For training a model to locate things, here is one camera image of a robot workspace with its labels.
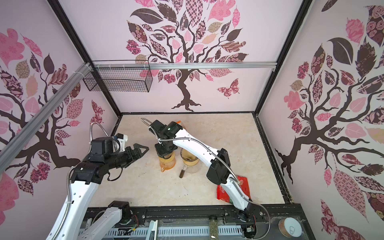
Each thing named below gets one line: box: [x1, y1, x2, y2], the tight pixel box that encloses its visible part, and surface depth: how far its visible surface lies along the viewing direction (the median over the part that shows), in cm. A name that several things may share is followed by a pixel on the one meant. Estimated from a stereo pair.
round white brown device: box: [278, 217, 303, 238], surface depth 67 cm
